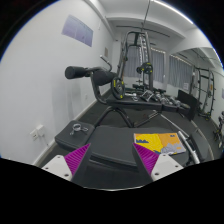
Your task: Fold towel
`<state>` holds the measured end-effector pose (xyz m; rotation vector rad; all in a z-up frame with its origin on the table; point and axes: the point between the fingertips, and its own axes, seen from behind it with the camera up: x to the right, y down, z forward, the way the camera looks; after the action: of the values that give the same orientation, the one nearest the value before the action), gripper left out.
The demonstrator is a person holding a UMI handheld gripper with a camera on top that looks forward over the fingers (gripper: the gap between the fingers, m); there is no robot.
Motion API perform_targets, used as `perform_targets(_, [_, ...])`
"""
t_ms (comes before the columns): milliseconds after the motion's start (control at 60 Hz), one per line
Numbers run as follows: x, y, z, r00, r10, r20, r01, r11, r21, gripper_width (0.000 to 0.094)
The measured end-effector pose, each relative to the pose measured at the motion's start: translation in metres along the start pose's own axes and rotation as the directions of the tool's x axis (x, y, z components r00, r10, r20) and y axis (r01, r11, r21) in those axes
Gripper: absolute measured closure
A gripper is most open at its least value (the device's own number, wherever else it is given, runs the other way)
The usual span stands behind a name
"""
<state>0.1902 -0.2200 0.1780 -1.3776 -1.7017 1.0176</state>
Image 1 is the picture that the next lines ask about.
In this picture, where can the black bench seat pad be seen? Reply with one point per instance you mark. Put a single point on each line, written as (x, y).
(70, 142)

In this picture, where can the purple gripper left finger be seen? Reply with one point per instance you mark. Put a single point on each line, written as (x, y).
(72, 166)

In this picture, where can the white wall socket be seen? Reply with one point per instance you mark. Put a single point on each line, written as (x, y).
(37, 132)

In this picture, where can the grey window curtain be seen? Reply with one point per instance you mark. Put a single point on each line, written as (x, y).
(134, 61)

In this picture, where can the black smith machine rack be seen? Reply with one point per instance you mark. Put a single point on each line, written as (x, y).
(144, 82)

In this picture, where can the black foam roller pad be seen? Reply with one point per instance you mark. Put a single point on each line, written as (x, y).
(100, 76)

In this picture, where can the black padded weight bench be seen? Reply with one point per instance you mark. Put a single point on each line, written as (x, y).
(113, 163)

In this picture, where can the purple wall poster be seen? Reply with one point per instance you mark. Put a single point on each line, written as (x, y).
(78, 30)

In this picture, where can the silver barbell bar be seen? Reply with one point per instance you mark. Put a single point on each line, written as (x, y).
(192, 152)

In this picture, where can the black power rack right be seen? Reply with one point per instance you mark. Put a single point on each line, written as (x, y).
(202, 86)

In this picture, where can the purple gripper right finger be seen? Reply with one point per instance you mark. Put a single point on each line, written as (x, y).
(154, 166)

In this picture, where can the metal spring collar clip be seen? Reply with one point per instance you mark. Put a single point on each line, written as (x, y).
(78, 128)

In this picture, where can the black yellow weight plate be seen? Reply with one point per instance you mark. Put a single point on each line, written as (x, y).
(118, 88)

